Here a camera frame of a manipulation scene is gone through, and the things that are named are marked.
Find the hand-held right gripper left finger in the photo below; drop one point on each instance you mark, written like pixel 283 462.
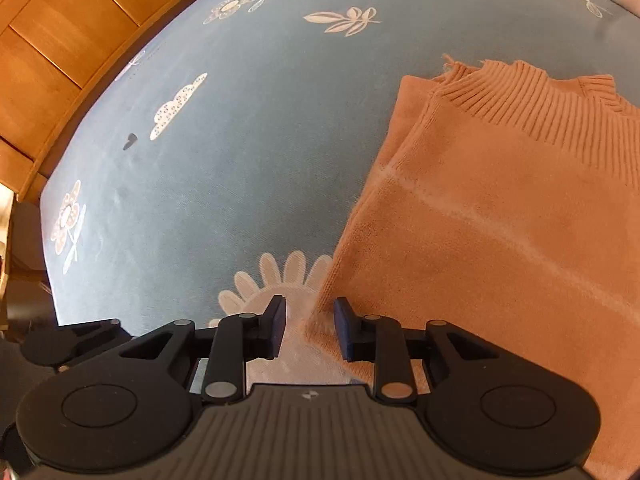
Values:
pixel 280 325

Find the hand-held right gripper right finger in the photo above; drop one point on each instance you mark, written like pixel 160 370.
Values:
pixel 341 330

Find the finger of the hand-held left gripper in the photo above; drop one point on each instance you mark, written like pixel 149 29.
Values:
pixel 97 339

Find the orange knit sweater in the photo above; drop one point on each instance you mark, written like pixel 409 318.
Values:
pixel 500 210

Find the blue floral bed sheet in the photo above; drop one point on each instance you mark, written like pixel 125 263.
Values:
pixel 250 135

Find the wooden headboard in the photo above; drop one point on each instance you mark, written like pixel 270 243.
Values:
pixel 75 50

